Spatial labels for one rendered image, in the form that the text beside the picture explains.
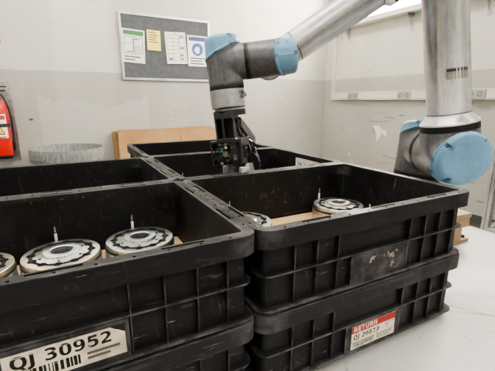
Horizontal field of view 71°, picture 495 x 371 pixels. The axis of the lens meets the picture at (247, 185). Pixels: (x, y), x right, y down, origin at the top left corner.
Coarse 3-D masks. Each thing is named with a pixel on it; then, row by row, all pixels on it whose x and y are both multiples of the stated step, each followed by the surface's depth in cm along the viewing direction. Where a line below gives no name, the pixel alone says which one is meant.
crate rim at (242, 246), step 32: (64, 192) 55; (96, 192) 56; (192, 192) 56; (128, 256) 32; (160, 256) 33; (192, 256) 35; (224, 256) 37; (0, 288) 27; (32, 288) 29; (64, 288) 30; (96, 288) 31
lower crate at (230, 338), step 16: (208, 336) 38; (224, 336) 39; (240, 336) 40; (160, 352) 36; (176, 352) 36; (192, 352) 37; (208, 352) 38; (224, 352) 41; (240, 352) 42; (112, 368) 34; (128, 368) 34; (144, 368) 35; (160, 368) 36; (176, 368) 37; (192, 368) 39; (208, 368) 40; (224, 368) 41; (240, 368) 42
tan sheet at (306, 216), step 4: (284, 216) 74; (288, 216) 74; (292, 216) 74; (296, 216) 74; (300, 216) 74; (304, 216) 74; (308, 216) 74; (272, 220) 72; (276, 220) 72; (280, 220) 72; (284, 220) 72; (288, 220) 72; (292, 220) 72; (296, 220) 72; (300, 220) 72; (272, 224) 70; (276, 224) 70; (280, 224) 70
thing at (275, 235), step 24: (288, 168) 75; (312, 168) 76; (360, 168) 76; (456, 192) 55; (240, 216) 44; (336, 216) 44; (360, 216) 45; (384, 216) 47; (408, 216) 50; (264, 240) 39; (288, 240) 40; (312, 240) 42
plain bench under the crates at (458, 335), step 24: (480, 240) 95; (480, 264) 81; (456, 288) 71; (480, 288) 71; (456, 312) 63; (480, 312) 63; (408, 336) 56; (432, 336) 56; (456, 336) 56; (480, 336) 56; (360, 360) 51; (384, 360) 51; (408, 360) 51; (432, 360) 51; (456, 360) 51; (480, 360) 51
